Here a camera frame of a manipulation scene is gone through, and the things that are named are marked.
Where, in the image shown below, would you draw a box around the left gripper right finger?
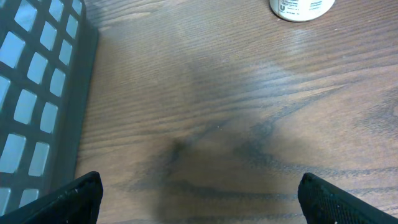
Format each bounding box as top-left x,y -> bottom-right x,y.
298,173 -> 397,224

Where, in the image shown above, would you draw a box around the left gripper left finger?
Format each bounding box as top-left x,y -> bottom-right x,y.
1,171 -> 103,224

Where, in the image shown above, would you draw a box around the green lid white jar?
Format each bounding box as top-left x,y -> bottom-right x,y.
269,0 -> 335,22

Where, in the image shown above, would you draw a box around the grey plastic mesh basket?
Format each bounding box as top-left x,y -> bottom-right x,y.
1,0 -> 99,215

